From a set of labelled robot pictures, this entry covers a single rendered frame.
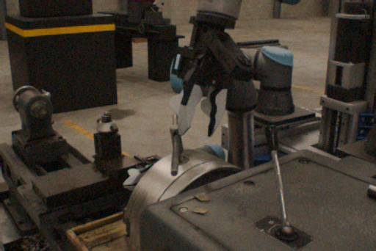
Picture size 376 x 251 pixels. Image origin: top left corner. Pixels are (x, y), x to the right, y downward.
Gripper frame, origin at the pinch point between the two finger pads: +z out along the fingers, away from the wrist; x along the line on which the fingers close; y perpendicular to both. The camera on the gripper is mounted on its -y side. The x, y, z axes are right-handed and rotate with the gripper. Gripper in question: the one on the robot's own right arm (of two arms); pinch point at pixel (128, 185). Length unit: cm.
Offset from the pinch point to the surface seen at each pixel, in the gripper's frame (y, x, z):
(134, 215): -23.2, 5.8, 11.5
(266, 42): 571, -73, -686
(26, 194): 40.9, -15.1, 19.2
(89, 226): 13.4, -17.7, 7.5
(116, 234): 6.6, -19.1, 1.9
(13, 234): 81, -54, 19
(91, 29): 419, 0, -178
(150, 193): -25.1, 11.0, 8.4
